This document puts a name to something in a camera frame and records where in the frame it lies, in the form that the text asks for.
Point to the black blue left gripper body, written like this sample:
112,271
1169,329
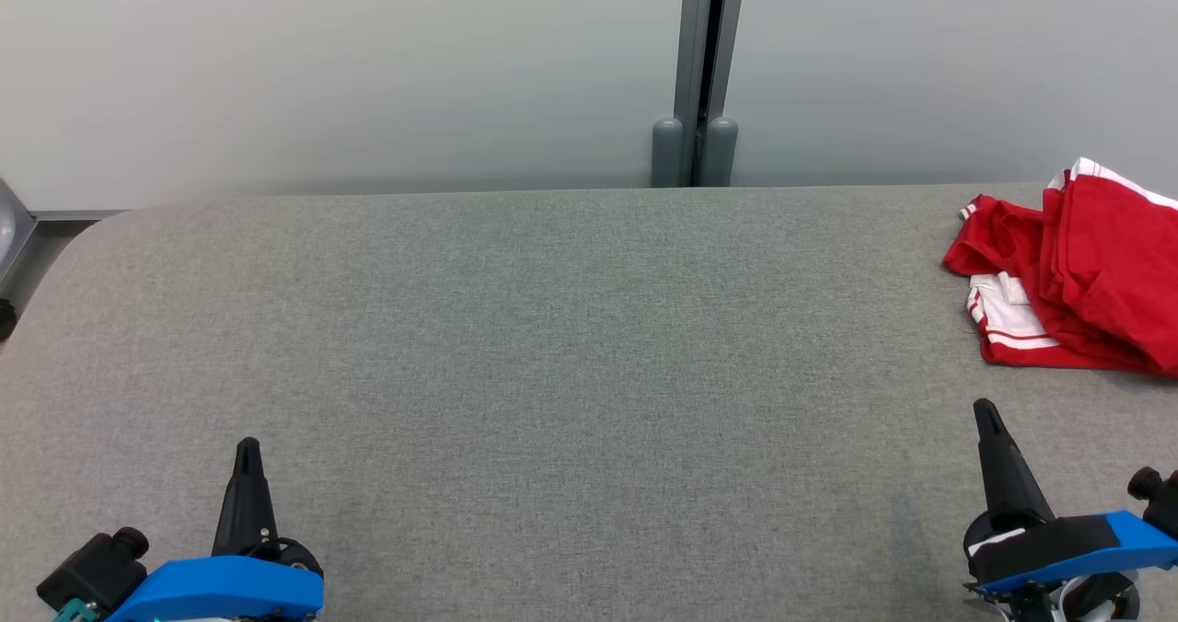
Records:
230,590

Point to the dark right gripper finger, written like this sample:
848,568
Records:
1008,475

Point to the red white printed t-shirt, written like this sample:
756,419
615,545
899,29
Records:
994,236

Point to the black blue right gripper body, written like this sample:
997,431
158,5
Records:
1058,548

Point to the black caster wheel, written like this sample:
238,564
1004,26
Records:
6,318

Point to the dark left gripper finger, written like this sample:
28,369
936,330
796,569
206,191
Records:
247,502

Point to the grey fabric sofa seat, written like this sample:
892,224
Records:
552,374

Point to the grey partition joint post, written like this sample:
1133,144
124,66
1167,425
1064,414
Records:
667,153

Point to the red shorts with white stripe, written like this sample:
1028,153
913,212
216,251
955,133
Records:
1123,272

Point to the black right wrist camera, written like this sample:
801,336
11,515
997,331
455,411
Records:
1164,507

